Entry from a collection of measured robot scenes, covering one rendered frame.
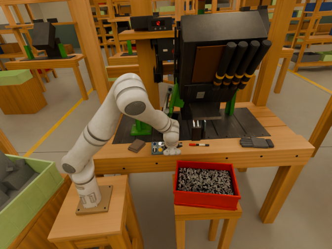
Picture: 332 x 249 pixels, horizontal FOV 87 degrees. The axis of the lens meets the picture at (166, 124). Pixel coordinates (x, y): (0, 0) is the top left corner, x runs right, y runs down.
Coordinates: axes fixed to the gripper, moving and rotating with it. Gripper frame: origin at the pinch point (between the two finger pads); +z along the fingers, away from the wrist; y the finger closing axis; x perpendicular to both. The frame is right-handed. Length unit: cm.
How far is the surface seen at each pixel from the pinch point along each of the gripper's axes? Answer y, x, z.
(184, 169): -6.5, 12.9, -0.3
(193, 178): -11.3, 18.6, -3.2
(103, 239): 35, 45, -6
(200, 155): -18.0, 4.6, 5.6
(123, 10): 151, -642, 357
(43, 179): 71, 16, -8
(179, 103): -7.0, -29.7, -1.0
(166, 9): -15, -628, 356
